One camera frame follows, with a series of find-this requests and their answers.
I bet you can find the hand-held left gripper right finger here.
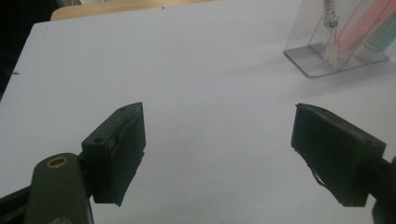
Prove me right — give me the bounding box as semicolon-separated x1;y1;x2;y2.
290;102;388;208

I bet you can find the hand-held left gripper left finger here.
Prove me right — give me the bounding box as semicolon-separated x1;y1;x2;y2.
80;101;148;207

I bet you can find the clear plastic pen holder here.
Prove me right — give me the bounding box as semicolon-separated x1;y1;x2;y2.
282;0;396;79

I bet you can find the white and green glue stick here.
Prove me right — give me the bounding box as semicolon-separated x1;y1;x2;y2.
361;8;396;54

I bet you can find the pink and orange highlighter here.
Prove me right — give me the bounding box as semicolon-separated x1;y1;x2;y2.
335;0;396;54

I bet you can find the silver ballpoint pen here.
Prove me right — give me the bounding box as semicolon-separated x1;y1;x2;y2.
321;0;341;69

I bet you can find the wooden table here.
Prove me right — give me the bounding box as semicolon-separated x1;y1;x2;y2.
49;0;220;22

